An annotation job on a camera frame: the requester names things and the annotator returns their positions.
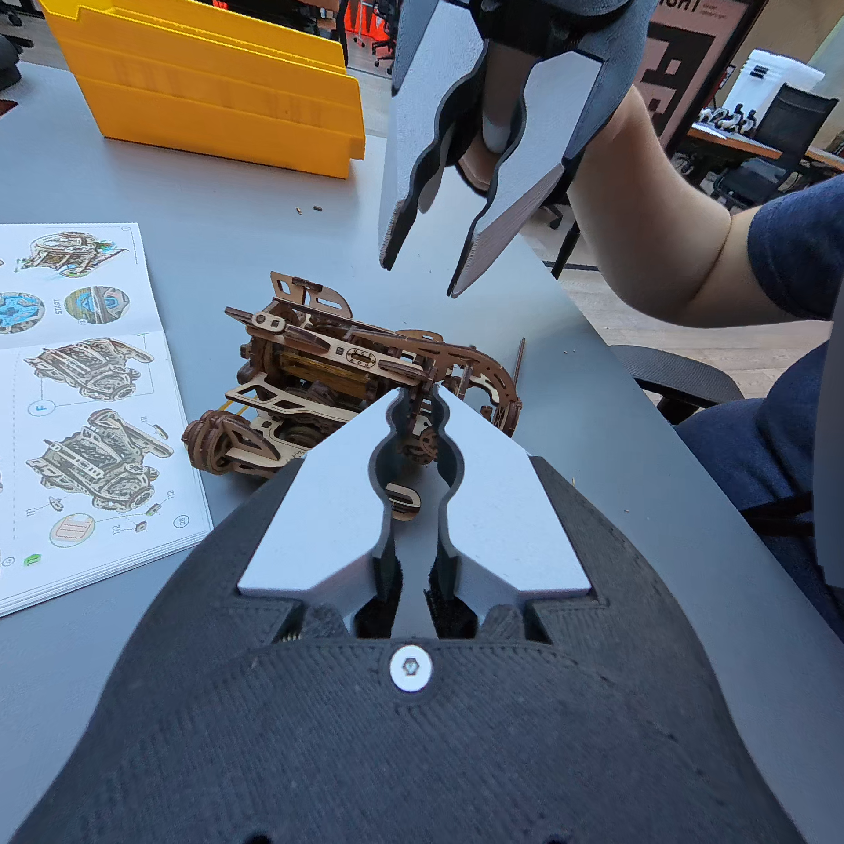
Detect person's right forearm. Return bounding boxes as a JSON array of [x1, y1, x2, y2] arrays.
[[567, 86, 795, 328]]

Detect wooden background desk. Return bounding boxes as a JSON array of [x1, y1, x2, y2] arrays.
[[686, 122, 844, 174]]

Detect illustrated instruction booklet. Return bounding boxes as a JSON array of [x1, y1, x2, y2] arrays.
[[0, 223, 214, 618]]

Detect black mesh chair headrest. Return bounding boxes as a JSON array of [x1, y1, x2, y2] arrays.
[[0, 34, 25, 93]]

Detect person's right hand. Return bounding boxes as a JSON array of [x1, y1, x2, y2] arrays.
[[483, 45, 530, 127]]

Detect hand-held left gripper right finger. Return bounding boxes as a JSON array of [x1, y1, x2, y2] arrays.
[[425, 386, 593, 639]]

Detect black background office chair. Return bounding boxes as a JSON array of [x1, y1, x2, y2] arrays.
[[712, 82, 840, 212]]

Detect white plastic container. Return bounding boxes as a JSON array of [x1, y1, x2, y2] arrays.
[[725, 49, 826, 127]]

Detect stacked yellow plastic bins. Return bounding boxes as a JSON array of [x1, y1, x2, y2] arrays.
[[40, 0, 367, 180]]

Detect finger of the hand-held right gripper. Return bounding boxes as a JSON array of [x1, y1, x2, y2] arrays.
[[446, 51, 606, 299], [378, 0, 489, 271]]

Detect pink sign with black pattern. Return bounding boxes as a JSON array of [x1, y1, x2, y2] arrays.
[[634, 0, 770, 156]]

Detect black mesh office chair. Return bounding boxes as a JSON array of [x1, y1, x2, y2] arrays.
[[610, 344, 746, 426]]

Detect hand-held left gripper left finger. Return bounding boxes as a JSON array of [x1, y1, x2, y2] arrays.
[[237, 388, 403, 639]]

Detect black desk leg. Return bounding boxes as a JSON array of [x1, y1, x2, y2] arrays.
[[550, 221, 582, 279]]

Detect wooden submarine model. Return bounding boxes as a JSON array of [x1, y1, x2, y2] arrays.
[[181, 270, 525, 523]]

